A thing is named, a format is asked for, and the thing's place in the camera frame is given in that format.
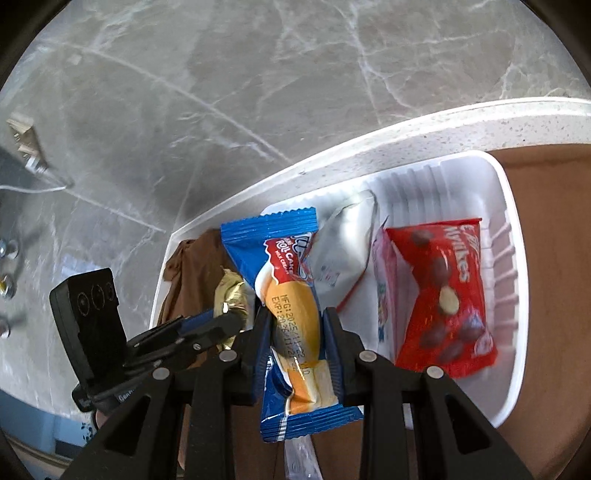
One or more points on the white plastic tray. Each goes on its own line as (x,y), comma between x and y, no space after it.
(461,184)

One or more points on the blue roll cake packet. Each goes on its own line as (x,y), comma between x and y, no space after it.
(291,295)

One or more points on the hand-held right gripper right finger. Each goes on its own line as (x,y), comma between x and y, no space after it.
(334,360)

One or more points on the brown cloth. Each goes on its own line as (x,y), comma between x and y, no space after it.
(554,277)

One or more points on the gold wrapper snack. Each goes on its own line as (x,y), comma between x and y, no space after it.
(231,290)

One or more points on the small clear packet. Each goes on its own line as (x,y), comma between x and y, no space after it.
(300,457)

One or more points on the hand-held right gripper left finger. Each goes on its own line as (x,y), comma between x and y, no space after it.
(258,360)

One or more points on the gold wall socket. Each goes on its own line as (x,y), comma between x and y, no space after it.
(25,138)

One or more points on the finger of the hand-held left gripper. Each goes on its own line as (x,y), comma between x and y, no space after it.
(217,330)
(196,321)

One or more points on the red chocolate packet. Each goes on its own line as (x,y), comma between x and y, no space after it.
(438,295)

